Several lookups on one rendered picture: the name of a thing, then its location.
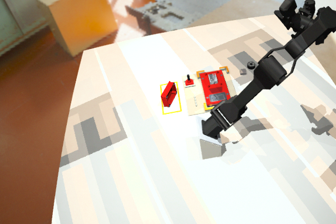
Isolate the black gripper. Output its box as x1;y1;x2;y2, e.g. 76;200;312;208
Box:
274;0;313;39

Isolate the black toy tyre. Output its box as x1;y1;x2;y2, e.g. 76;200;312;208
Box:
247;62;255;69

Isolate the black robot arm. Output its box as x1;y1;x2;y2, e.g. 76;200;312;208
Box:
201;0;336;139

